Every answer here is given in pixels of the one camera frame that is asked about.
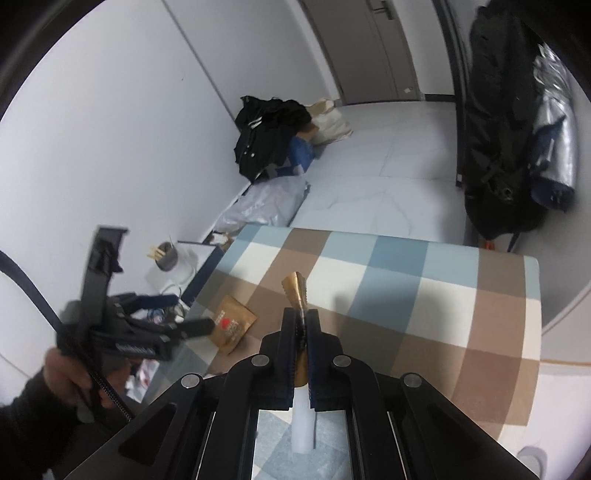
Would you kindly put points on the black hanging coat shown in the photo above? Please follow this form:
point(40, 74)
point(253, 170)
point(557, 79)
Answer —
point(501, 108)

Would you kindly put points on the silver foil bag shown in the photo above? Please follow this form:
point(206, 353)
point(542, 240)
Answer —
point(554, 155)

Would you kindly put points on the white plastic tube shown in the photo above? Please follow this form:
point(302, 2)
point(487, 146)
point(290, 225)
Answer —
point(303, 425)

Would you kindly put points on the grey brown door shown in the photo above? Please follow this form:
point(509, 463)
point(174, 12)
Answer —
point(366, 48)

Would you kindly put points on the blue bag on floor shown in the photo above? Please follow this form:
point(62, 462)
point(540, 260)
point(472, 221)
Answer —
point(300, 156)

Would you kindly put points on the grey plastic bag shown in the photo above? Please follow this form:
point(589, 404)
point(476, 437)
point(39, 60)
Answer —
point(274, 202)

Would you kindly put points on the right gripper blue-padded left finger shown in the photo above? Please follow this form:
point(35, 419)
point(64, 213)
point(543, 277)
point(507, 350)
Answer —
point(203, 428)

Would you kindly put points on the dark cup with sticks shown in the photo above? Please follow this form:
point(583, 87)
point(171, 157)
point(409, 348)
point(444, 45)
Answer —
point(165, 256)

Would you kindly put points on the checkered blue brown tablecloth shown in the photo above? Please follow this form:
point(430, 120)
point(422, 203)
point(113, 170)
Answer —
point(468, 320)

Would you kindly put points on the brown coffee sachet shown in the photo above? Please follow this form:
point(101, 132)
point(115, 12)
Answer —
point(231, 322)

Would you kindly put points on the person's left hand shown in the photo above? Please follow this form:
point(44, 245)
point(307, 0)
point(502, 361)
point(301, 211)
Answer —
point(65, 375)

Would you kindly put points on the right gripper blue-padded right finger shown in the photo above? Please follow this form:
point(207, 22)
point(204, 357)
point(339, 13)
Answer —
point(400, 428)

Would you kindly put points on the black clothes pile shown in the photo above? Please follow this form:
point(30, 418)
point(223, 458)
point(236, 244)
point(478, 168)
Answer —
point(265, 131)

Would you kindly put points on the beige paper bag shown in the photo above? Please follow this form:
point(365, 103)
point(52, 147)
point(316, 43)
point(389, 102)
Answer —
point(332, 126)

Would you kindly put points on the gold foil wrapper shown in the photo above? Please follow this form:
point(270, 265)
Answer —
point(295, 288)

